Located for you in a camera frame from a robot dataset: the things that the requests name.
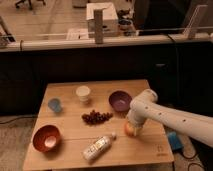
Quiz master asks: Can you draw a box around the white plastic bottle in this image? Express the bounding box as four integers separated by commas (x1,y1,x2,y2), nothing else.
82,132,117,161

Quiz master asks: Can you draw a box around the orange yellow apple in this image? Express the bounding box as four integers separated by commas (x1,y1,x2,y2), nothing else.
124,123,137,136

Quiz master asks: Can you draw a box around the dark bowl on desk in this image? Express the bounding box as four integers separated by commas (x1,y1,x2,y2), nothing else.
119,19,132,30

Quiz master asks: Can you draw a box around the white paper cup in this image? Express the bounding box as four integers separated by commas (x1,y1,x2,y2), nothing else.
76,86,91,102

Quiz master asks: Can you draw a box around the blue sponge object on floor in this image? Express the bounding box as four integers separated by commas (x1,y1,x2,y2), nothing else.
167,132,183,151

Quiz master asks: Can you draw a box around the white cardboard box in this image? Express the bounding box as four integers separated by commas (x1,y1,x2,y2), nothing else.
86,2,118,37

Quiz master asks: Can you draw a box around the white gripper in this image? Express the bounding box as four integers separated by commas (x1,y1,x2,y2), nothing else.
127,109,146,137

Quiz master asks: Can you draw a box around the white angled bracket right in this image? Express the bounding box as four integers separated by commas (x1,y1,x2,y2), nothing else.
183,5,208,39

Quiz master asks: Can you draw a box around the purple bowl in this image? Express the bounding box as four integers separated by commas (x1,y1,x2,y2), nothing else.
109,91,132,112

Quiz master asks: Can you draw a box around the wooden table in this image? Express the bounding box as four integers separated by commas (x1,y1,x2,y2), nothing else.
23,80,174,171

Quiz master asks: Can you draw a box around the red orange bowl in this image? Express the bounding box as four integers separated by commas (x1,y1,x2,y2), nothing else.
33,125,61,153

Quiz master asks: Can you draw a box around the wooden post on counter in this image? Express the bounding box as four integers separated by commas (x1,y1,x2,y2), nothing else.
94,9,103,44

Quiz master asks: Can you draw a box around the black cable on floor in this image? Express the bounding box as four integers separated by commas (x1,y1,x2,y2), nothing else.
0,114,38,125

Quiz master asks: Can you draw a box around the black office chair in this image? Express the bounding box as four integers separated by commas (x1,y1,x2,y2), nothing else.
15,0,46,10

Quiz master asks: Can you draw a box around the blue plastic cup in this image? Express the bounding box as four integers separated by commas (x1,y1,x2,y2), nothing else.
48,98,62,113

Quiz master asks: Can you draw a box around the bunch of red grapes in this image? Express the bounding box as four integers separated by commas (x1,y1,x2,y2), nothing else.
81,110,113,125

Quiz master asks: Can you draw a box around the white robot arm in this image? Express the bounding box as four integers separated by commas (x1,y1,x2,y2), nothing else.
124,89,213,148

